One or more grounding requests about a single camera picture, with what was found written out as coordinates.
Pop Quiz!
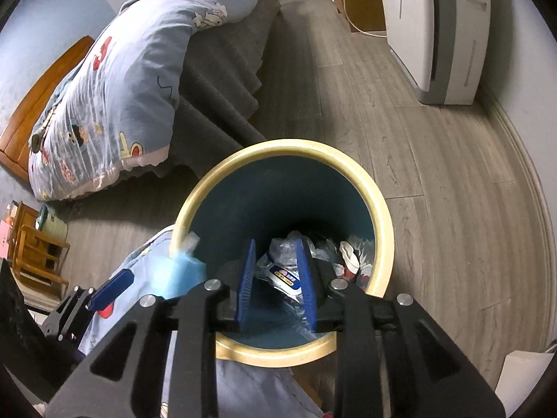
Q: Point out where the bed with cartoon duvet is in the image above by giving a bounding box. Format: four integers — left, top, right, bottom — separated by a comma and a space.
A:
28, 0, 279, 203

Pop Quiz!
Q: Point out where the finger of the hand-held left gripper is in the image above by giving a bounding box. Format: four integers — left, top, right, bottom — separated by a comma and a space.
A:
41, 270, 133, 342

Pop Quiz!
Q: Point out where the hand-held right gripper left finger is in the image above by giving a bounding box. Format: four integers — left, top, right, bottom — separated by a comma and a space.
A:
46, 239, 257, 418

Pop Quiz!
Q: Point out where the white cable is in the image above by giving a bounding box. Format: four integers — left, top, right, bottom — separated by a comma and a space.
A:
342, 0, 388, 38

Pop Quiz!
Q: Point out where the pink snack wrapper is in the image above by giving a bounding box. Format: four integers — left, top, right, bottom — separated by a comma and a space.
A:
339, 235, 376, 290

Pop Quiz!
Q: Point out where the blue face mask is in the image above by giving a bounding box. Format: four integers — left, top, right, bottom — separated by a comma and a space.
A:
167, 234, 209, 299

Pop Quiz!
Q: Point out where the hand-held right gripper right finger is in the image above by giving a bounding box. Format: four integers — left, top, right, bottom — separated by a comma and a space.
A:
296, 237, 508, 418

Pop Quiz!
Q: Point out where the clear plastic bag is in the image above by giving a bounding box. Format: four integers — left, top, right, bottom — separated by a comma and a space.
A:
267, 236, 340, 271

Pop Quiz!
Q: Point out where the wooden nightstand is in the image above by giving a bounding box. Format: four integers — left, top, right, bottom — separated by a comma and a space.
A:
6, 200, 72, 288

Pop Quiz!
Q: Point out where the white air purifier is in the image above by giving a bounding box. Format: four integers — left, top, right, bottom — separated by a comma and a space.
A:
375, 0, 492, 105

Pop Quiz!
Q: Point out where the wooden bed headboard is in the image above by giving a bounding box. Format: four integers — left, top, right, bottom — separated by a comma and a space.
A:
0, 36, 95, 184

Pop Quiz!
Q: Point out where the blue foil packet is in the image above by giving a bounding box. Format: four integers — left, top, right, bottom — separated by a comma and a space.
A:
257, 261, 312, 310

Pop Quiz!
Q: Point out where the small white bin green lid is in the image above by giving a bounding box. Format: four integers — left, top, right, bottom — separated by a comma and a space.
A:
37, 207, 70, 262

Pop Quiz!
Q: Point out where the blue printed blanket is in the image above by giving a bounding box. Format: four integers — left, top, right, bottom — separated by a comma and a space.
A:
80, 226, 325, 418

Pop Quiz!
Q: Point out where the blue bin with yellow rim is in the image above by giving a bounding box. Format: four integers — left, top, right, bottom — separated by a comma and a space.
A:
173, 138, 394, 369

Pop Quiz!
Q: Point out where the grey bed sheet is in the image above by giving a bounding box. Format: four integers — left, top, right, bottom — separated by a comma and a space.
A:
150, 0, 281, 179

